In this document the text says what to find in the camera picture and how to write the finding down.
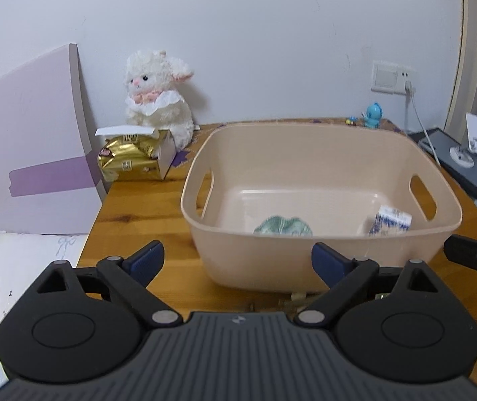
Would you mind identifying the green plaid scrunchie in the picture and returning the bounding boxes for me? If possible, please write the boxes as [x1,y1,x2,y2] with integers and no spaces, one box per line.
[254,216,313,236]

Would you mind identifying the dark grey laptop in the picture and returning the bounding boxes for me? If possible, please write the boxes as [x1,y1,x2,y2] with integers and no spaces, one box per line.
[410,128,477,200]

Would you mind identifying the white phone stand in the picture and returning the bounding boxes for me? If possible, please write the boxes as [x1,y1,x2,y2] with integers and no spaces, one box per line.
[449,113,477,168]

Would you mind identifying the white blue tissue pack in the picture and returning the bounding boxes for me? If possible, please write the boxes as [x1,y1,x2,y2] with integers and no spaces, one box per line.
[369,206,412,236]

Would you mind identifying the beige plastic storage basket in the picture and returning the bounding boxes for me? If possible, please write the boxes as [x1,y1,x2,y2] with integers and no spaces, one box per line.
[180,126,462,292]

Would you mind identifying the gold snack bag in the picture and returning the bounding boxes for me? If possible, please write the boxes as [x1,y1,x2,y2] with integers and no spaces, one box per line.
[97,135,161,183]

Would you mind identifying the purple white headboard panel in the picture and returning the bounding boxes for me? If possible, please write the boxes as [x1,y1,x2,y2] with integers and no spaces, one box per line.
[0,43,105,235]

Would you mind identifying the blue bird figurine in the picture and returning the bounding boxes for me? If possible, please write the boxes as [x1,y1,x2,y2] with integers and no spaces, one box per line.
[362,102,383,129]

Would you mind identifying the white plush lamb toy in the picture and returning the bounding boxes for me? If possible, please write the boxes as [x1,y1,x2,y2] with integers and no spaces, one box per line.
[125,50,195,151]

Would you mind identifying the white charger cable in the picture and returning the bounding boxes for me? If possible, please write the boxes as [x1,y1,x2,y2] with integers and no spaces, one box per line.
[403,81,443,165]

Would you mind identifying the white wall switch socket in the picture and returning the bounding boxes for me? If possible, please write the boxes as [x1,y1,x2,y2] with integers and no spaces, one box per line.
[371,61,417,95]

